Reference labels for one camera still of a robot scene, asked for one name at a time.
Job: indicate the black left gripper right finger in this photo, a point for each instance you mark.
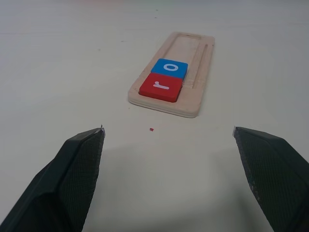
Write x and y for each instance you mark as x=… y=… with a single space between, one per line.
x=277 y=178

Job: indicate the blue letter tile o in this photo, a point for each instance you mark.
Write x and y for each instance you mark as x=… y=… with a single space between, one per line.
x=170 y=68

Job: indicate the red letter tile r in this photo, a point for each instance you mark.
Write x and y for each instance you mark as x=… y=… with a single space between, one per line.
x=160 y=87

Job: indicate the wooden letter tray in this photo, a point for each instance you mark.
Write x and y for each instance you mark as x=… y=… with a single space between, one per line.
x=172 y=75

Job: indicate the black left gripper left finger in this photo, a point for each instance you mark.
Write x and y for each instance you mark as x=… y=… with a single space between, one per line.
x=60 y=183

